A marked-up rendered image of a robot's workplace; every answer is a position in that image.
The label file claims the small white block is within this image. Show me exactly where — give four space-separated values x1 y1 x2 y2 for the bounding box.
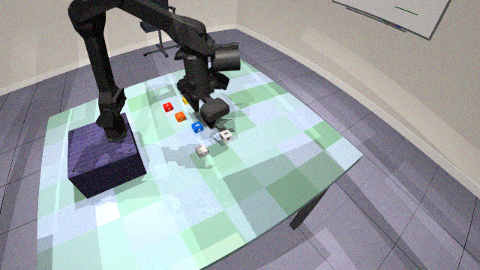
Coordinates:
220 130 233 142
195 144 209 158

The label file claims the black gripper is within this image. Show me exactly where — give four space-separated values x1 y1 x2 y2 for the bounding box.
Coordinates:
177 71 230 129

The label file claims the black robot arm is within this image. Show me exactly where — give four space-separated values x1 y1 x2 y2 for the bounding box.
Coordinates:
67 0 241 143

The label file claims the red block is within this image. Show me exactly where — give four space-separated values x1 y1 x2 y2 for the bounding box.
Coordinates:
163 103 173 113

